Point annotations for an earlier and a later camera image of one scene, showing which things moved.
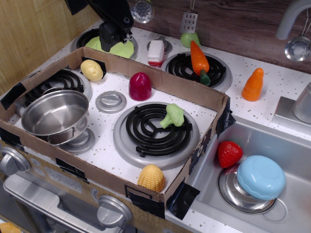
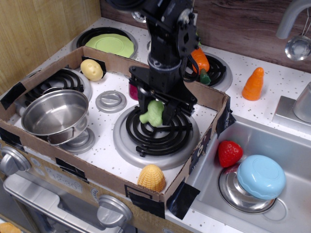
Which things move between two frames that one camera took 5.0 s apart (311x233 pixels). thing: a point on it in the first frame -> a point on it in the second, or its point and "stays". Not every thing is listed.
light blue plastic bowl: x=261 y=177 stays
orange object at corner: x=8 y=227 stays
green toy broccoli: x=176 y=116 -> x=154 y=114
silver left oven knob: x=11 y=161 stays
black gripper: x=115 y=27 -> x=169 y=86
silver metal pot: x=60 y=115 stays
